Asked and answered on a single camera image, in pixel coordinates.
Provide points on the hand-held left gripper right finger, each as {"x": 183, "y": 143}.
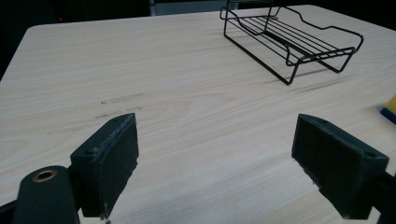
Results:
{"x": 336, "y": 168}

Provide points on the yellow and blue sponge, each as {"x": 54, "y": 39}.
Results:
{"x": 390, "y": 110}

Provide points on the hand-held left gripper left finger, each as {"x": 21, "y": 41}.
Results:
{"x": 106, "y": 168}

